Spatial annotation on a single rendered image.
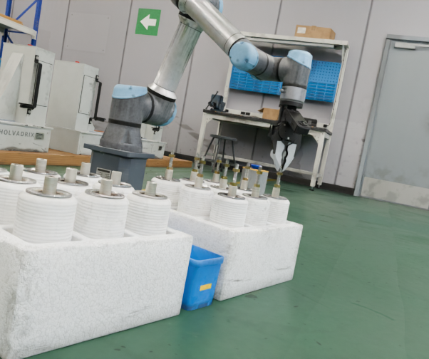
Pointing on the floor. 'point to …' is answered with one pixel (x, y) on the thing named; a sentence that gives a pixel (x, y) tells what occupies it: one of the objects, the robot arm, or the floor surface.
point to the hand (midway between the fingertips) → (281, 167)
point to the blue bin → (201, 278)
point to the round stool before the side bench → (219, 149)
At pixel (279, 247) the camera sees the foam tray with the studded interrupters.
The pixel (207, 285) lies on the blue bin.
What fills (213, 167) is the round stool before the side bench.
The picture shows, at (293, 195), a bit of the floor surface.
